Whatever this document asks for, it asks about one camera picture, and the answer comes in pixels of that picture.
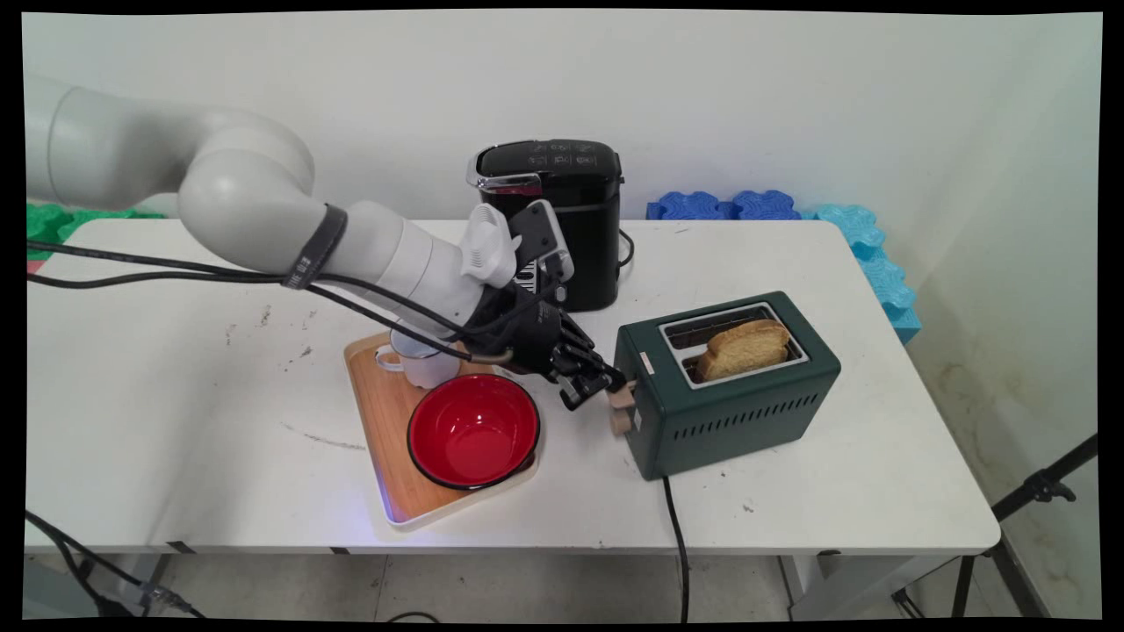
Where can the grey table leg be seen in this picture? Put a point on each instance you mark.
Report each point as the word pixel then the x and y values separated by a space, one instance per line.
pixel 158 579

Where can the white enamel mug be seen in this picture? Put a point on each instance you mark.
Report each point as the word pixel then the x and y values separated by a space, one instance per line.
pixel 426 369

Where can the black tripod stand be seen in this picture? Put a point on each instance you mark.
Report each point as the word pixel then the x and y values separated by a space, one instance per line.
pixel 1010 527

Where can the black coffee machine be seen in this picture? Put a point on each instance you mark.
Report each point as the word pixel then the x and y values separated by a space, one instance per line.
pixel 584 189

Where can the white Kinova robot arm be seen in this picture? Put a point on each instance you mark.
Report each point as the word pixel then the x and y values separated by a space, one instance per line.
pixel 255 206

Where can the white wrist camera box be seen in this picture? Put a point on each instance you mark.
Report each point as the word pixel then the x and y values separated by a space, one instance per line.
pixel 492 246

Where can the blue foam mat piece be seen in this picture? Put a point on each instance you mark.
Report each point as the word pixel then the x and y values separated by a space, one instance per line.
pixel 768 205
pixel 694 207

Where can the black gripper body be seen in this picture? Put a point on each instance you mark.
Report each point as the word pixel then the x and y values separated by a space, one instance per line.
pixel 527 333

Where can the dark green toaster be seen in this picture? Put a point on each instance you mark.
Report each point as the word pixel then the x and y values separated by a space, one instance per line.
pixel 729 421

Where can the cyan foam mat piece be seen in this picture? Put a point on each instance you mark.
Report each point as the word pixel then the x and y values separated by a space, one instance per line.
pixel 847 226
pixel 891 294

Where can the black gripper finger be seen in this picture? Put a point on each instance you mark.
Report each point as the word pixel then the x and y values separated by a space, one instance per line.
pixel 597 364
pixel 580 391

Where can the toast bread slice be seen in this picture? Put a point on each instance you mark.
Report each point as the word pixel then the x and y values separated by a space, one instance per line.
pixel 746 351

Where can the green foam mat piece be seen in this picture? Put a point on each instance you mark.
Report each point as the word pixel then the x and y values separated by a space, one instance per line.
pixel 44 224
pixel 114 212

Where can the red enamel bowl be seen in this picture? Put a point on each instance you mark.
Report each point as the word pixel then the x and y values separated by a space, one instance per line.
pixel 474 430

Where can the wooden serving tray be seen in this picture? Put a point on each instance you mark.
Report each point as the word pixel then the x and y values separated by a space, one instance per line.
pixel 386 430

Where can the pink foam mat piece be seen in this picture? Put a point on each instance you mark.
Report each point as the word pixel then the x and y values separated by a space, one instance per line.
pixel 33 266

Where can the beige toaster lever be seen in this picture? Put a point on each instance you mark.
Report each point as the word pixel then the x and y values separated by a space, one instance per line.
pixel 623 397

